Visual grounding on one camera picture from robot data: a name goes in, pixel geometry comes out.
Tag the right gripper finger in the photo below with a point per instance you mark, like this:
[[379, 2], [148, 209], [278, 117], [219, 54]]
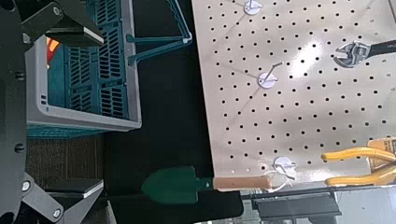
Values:
[[74, 34], [74, 186]]

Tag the blue grey folding crate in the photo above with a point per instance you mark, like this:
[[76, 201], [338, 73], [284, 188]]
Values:
[[81, 119]]

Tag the red yellow screwdriver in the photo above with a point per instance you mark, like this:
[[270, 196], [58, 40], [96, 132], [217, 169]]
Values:
[[51, 49]]

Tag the white pegboard hook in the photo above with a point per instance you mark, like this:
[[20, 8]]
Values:
[[267, 81], [252, 8], [281, 162]]

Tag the white pegboard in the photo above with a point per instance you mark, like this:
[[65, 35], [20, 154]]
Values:
[[311, 124]]

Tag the black adjustable wrench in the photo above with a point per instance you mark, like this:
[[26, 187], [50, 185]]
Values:
[[358, 51]]

